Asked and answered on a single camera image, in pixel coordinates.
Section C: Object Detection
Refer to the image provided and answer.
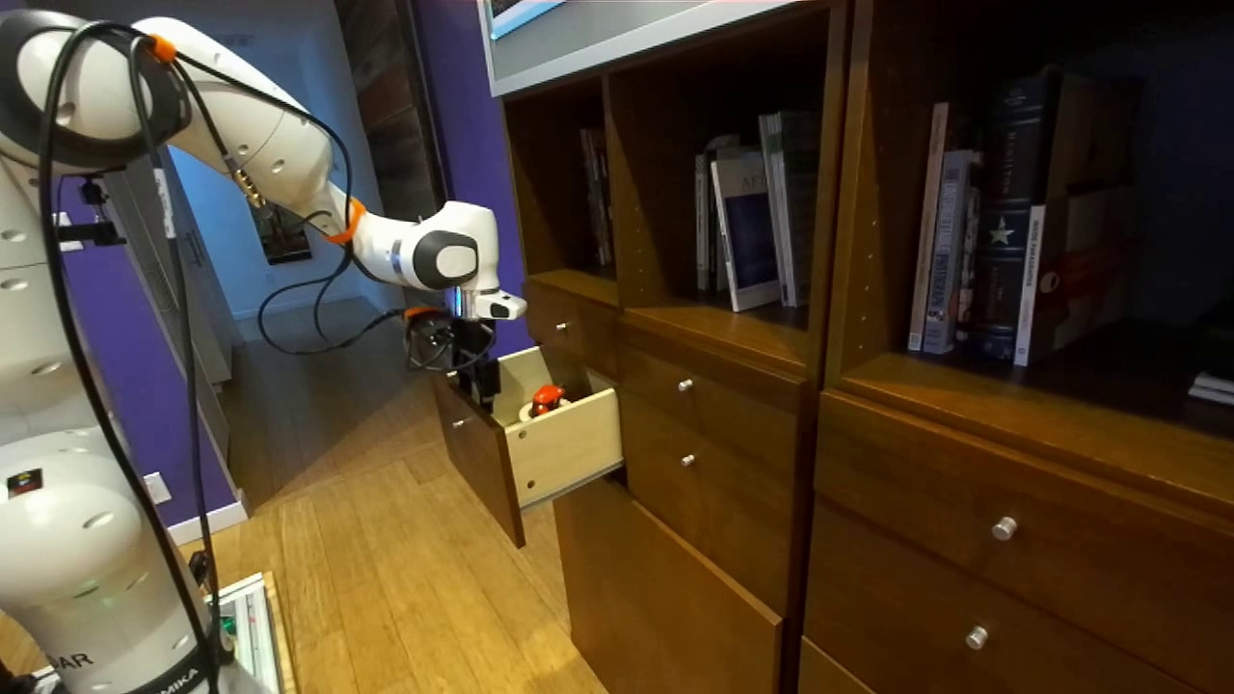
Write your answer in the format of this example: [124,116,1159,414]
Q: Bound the white wall outlet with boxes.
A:
[136,470,175,515]

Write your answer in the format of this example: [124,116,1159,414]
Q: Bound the white spine book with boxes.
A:
[1011,200,1052,374]

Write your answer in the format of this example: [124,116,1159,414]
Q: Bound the tall white book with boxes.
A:
[754,110,805,314]

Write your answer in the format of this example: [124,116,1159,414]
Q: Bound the pale blue book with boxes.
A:
[920,147,987,364]

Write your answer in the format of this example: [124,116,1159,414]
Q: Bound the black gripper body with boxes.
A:
[445,317,503,374]

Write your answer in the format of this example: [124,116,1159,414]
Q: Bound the blue and white book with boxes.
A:
[706,144,785,317]

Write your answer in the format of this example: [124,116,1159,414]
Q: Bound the orange arm strap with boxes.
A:
[331,198,368,251]

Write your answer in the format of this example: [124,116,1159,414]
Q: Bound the dark thin book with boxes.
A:
[573,123,618,278]

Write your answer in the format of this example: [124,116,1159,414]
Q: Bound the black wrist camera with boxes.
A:
[404,317,463,377]

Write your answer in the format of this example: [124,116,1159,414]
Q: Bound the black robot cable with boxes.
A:
[35,20,416,694]

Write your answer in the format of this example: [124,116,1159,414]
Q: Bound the white framed floor panel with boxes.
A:
[202,571,299,694]

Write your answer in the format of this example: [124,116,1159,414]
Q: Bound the dark red book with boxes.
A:
[1038,72,1140,360]

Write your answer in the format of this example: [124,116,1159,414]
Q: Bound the wooden cabinet door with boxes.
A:
[551,466,785,694]

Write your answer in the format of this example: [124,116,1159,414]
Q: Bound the black mount bar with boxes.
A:
[50,211,128,255]

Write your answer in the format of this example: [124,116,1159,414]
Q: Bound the brown wooden bookshelf cabinet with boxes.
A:
[502,0,1234,694]

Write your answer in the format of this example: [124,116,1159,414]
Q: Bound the tall beige book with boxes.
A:
[906,99,951,360]

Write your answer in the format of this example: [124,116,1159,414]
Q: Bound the dark book with star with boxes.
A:
[967,66,1059,372]

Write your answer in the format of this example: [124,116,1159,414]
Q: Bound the flat stacked books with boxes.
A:
[1185,306,1234,414]

